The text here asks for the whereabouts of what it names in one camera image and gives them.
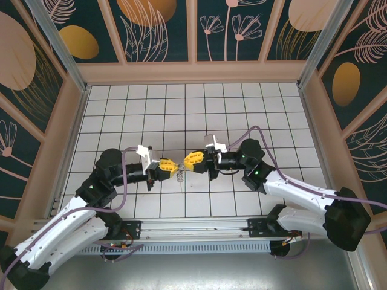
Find small circuit board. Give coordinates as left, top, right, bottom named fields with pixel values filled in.
left=101, top=241, right=128, bottom=251

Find grey metal sheet panel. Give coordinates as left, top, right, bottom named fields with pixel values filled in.
left=30, top=238, right=363, bottom=290

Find aluminium table side rail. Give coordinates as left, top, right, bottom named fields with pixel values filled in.
left=298, top=84, right=343, bottom=213
left=45, top=86, right=91, bottom=218

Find aluminium mounting rail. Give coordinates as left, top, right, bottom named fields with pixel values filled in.
left=32, top=214, right=357, bottom=242

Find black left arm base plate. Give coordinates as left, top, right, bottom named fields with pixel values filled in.
left=119, top=220, right=143, bottom=242

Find red wires with connector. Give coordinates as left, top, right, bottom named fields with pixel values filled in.
left=119, top=231, right=135, bottom=247
left=282, top=229, right=304, bottom=246

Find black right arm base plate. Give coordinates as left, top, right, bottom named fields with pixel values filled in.
left=247, top=217, right=303, bottom=240

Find grey slotted cable duct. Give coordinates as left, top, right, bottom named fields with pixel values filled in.
left=68, top=240, right=272, bottom=255

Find aluminium corner post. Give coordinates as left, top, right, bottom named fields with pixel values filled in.
left=24, top=0, right=91, bottom=93
left=298, top=0, right=363, bottom=88

